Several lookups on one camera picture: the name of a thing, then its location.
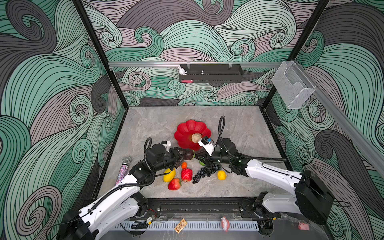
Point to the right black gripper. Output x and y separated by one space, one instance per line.
204 155

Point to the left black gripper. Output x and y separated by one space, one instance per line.
177 157

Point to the red wrinkled fake pepper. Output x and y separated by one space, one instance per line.
187 175

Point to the red flower-shaped fruit bowl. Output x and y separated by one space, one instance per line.
184 133

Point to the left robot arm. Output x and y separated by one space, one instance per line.
124 200

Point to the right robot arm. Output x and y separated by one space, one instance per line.
306 194

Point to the black fake grape bunch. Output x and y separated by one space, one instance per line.
206 172

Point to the large yellow fake lemon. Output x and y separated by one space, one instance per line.
169 175

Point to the small yellow fake lemon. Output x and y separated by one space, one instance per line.
221 175

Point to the red fake strawberry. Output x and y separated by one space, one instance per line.
175 184

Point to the purple glitter microphone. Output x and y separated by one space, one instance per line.
123 169

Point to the wooden tag sign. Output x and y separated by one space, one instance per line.
180 226

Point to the pink figurine middle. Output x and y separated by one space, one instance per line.
225 224

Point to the white rabbit figurine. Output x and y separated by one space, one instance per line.
182 71

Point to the pink pig figurine right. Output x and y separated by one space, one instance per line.
303 226

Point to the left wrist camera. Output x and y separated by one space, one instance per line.
167 145

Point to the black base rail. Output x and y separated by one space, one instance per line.
238 207

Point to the white slotted cable duct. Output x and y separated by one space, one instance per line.
247 226

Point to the black wall shelf tray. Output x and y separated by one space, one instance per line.
212 74

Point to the aluminium wall rail back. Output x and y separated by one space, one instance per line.
152 64

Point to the aluminium wall rail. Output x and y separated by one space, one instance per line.
152 64
352 111

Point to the clear acrylic wall box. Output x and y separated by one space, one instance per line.
293 84

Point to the aluminium wall rail right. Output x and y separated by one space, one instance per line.
352 111

